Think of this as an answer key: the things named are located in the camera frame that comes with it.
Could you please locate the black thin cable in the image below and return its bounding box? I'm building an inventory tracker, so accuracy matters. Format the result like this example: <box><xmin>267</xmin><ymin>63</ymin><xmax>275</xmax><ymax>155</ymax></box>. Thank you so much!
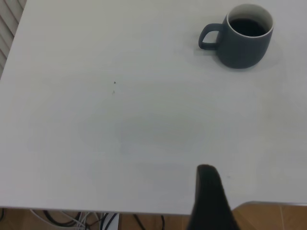
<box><xmin>133</xmin><ymin>214</ymin><xmax>166</xmax><ymax>230</ymax></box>

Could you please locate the black looped cable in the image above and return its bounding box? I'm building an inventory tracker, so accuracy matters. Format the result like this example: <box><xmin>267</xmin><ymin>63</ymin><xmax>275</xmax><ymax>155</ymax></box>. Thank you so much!
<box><xmin>42</xmin><ymin>210</ymin><xmax>84</xmax><ymax>227</ymax></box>

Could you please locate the white slatted blind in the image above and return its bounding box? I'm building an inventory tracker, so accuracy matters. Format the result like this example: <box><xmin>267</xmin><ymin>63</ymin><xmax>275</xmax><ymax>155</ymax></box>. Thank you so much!
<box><xmin>0</xmin><ymin>0</ymin><xmax>26</xmax><ymax>80</ymax></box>

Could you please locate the white power strip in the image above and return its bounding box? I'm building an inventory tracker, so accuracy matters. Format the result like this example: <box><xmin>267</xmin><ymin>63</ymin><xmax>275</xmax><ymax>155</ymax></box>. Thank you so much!
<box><xmin>100</xmin><ymin>212</ymin><xmax>120</xmax><ymax>230</ymax></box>

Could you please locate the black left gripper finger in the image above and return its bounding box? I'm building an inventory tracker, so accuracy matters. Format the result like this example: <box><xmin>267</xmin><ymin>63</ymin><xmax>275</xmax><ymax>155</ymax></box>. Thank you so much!
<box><xmin>187</xmin><ymin>164</ymin><xmax>241</xmax><ymax>230</ymax></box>

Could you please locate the dark grey ceramic mug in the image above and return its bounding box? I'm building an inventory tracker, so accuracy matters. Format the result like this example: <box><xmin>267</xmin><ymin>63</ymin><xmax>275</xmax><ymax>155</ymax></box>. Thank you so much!
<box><xmin>198</xmin><ymin>3</ymin><xmax>275</xmax><ymax>69</ymax></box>

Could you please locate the dark coffee liquid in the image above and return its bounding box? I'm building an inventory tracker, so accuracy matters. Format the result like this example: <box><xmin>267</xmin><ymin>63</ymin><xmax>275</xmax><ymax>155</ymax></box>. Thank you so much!
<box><xmin>229</xmin><ymin>18</ymin><xmax>267</xmax><ymax>38</ymax></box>

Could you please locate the white cable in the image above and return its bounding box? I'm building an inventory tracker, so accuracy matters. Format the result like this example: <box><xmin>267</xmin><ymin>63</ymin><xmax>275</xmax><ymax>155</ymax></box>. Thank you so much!
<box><xmin>30</xmin><ymin>209</ymin><xmax>96</xmax><ymax>230</ymax></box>

